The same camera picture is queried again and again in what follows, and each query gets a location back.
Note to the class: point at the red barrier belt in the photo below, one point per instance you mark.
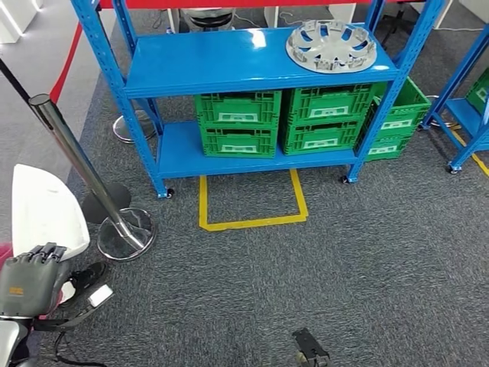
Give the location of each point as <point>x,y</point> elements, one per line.
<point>65,66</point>

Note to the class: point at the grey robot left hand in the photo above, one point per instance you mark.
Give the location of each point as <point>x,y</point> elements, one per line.
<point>30,283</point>

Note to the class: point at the blue metal shelf rack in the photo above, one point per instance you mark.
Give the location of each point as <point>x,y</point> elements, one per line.
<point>213,61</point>
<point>462,114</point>

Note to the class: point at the black barrier belt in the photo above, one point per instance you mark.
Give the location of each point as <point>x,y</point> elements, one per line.
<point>15,78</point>

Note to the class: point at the standing person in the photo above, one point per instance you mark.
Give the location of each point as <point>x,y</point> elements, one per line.
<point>86,276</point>

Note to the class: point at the green plastic crate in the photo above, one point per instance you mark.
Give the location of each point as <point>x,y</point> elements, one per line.
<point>237,139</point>
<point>324,99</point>
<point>237,104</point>
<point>321,136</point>
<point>479,91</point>
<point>385,147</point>
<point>408,109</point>

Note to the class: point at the chrome stanchion post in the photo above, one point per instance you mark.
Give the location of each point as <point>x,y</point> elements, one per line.
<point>76,157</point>

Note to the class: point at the white car mirror cover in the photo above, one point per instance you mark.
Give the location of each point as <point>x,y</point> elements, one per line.
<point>45,207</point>

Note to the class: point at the chrome base stool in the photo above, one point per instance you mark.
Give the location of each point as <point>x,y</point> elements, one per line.
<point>208,17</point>

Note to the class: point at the grey wheel hubcap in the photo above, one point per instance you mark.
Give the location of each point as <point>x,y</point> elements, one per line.
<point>330,50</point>

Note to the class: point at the black office chair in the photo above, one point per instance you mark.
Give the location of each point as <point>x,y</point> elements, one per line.
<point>393,25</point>

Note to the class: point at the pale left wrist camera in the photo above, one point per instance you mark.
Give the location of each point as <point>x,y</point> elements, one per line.
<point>99,296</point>

